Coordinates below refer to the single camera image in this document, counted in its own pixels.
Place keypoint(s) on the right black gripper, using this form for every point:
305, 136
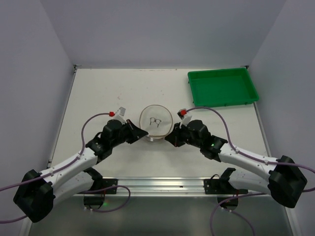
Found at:
178, 135

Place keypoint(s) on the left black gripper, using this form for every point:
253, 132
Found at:
130, 132

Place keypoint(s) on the white mesh laundry bag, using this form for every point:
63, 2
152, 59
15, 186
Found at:
157, 121

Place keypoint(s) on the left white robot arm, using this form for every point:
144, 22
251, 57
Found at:
39, 192

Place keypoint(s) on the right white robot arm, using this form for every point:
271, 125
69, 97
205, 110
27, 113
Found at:
279, 178

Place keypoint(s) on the green plastic tray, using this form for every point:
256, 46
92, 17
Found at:
222, 87

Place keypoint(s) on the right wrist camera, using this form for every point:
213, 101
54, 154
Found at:
185, 117

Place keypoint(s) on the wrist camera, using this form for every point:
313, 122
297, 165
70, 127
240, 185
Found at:
185, 117
118, 115

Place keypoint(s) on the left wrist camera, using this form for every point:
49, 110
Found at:
118, 115

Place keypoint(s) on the aluminium mounting rail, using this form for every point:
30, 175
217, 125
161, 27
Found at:
171, 187

